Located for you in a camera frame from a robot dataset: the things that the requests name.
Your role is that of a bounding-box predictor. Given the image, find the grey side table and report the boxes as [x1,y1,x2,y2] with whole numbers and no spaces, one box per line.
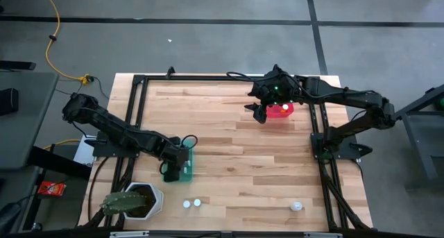
[0,71,60,171]

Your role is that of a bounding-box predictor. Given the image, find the small black box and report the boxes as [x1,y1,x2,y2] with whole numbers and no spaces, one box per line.
[0,87,19,117]

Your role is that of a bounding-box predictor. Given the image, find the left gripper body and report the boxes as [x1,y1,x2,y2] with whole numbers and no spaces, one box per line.
[162,146,191,183]

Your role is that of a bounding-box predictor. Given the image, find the black aluminium rig frame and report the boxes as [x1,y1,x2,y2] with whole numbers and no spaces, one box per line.
[78,65,374,238]

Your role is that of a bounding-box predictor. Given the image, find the black support beam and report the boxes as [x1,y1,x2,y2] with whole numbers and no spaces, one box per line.
[27,146,93,182]

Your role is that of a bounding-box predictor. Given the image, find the thin black floor cable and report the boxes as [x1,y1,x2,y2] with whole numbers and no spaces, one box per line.
[54,76,110,101]

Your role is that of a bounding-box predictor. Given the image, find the reddish pink plastic bin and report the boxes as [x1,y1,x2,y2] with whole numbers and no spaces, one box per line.
[265,102,296,119]

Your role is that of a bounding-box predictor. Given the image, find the white paper sheet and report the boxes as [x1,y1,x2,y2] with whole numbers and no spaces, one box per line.
[73,134,96,167]

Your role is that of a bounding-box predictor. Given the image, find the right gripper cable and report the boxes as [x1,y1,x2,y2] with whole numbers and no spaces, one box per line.
[226,71,275,87]

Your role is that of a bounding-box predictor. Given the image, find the teal plastic bin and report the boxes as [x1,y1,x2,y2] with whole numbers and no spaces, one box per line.
[162,146,194,184]

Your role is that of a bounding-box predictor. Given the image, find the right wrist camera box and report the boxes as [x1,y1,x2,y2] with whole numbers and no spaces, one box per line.
[262,78,284,101]

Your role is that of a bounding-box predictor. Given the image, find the silver metal bracket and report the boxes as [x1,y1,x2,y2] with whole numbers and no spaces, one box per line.
[109,230,151,238]
[303,232,343,238]

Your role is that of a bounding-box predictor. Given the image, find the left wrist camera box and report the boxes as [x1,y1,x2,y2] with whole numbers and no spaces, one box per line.
[169,146,190,164]

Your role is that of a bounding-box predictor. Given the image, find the yellow extension cable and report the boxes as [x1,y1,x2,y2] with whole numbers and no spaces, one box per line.
[40,0,92,84]
[42,138,83,151]

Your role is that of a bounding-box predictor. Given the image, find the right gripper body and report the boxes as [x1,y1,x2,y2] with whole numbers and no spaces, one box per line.
[248,83,275,109]

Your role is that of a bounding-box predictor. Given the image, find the flat black bar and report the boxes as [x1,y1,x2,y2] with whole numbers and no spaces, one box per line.
[0,60,37,72]

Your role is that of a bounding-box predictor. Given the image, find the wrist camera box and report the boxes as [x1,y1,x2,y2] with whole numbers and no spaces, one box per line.
[262,78,284,101]
[169,146,190,164]

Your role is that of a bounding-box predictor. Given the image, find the red orange packet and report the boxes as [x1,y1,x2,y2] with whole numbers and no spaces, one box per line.
[37,180,67,198]

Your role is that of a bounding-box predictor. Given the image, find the black floor tape line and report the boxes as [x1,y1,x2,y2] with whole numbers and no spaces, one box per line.
[305,0,329,76]
[0,15,444,28]

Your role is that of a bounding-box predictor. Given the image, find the black metal stand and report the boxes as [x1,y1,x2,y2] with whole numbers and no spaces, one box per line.
[395,83,444,191]

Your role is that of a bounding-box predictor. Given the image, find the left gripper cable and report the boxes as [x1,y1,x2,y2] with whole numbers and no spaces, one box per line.
[157,134,199,175]

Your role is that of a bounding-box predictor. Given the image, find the green cactus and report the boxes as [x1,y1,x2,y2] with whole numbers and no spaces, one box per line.
[99,191,148,216]

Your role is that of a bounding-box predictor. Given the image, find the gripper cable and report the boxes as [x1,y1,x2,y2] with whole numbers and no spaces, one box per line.
[226,71,275,87]
[157,134,199,175]

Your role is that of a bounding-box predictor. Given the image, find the white hexagonal plant pot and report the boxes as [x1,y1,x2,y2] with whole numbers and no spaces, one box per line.
[123,182,164,221]

